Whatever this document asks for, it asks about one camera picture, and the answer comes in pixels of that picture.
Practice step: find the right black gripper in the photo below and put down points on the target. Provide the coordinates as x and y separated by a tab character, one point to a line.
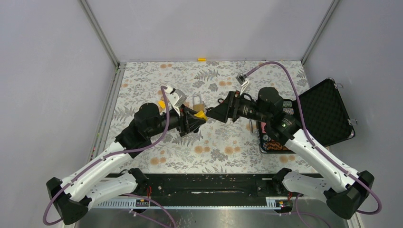
225	110

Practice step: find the black poker chip case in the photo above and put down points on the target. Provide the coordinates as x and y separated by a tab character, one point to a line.
325	116

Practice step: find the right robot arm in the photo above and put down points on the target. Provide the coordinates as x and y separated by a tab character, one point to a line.
342	188

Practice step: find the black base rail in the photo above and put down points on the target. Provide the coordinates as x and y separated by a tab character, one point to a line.
211	190

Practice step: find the yellow padlock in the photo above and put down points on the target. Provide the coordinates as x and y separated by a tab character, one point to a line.
202	115

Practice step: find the yellow block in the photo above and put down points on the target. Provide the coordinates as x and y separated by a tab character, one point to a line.
162	104

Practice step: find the floral table mat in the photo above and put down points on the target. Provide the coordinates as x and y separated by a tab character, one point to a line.
231	147

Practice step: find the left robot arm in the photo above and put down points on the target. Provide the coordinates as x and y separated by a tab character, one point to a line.
75	195

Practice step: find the brass long-shackle padlock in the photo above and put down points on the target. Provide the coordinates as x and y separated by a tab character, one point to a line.
198	104

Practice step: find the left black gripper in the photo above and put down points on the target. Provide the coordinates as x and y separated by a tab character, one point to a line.
188	123

